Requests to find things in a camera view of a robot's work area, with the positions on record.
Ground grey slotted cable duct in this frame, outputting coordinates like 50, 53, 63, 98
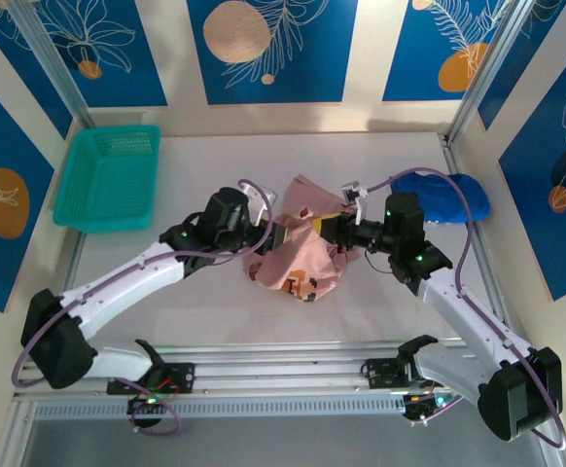
33, 394, 410, 420

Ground blue floral wall panel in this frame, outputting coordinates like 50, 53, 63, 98
187, 0, 360, 106
477, 0, 566, 131
0, 67, 55, 312
0, 0, 74, 141
499, 46, 566, 303
382, 0, 506, 102
34, 0, 168, 108

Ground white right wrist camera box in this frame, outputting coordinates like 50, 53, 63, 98
340, 180, 370, 225

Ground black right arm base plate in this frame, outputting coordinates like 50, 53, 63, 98
363, 358, 457, 390

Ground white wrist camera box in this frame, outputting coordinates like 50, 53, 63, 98
237, 179, 277, 228
340, 180, 370, 225

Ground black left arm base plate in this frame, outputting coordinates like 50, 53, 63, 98
106, 362, 196, 395

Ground teal plastic basket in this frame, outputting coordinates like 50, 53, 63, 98
52, 125, 161, 234

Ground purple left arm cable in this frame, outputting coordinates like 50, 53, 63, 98
11, 178, 278, 436

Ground blue folded t-shirt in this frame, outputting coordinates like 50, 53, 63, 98
389, 170, 491, 226

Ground aluminium corner post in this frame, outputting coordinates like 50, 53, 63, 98
447, 0, 532, 142
8, 0, 104, 142

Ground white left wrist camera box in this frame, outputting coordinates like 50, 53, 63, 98
237, 179, 277, 228

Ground aluminium mounting rail frame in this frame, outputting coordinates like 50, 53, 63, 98
13, 340, 549, 404

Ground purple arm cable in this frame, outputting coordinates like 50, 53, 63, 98
11, 178, 278, 436
358, 167, 566, 451

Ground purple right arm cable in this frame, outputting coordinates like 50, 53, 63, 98
358, 167, 566, 451

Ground pink t-shirt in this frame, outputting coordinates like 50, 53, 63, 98
241, 173, 362, 304

